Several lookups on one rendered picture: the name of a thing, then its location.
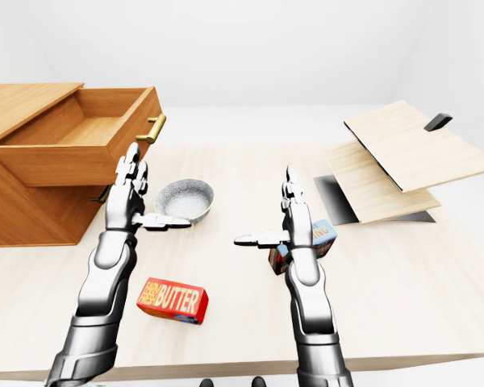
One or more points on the silver robot left hand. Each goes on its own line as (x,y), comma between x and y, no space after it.
(123,201)

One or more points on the silver robot right hand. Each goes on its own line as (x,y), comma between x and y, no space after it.
(295,217)

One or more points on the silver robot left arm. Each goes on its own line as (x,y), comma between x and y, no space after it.
(94,302)

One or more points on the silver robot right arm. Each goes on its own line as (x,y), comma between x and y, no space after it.
(314,318)

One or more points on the open wooden drawer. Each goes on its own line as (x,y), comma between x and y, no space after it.
(80,133)

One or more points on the wooden cabinet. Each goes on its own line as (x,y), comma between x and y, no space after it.
(12,209)

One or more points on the blue and brown food box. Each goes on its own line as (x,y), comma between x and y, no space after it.
(325,241)

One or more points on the grey speckled bowl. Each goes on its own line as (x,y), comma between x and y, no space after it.
(184,200)

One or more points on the pale wooden panel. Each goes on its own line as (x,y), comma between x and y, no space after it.
(371,189)
(419,149)

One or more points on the red butter box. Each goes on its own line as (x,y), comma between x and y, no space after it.
(173,300)

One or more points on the small dark rounded shape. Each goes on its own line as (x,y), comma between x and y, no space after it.
(206,382)
(258,381)

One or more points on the small black block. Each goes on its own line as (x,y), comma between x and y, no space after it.
(438,122)

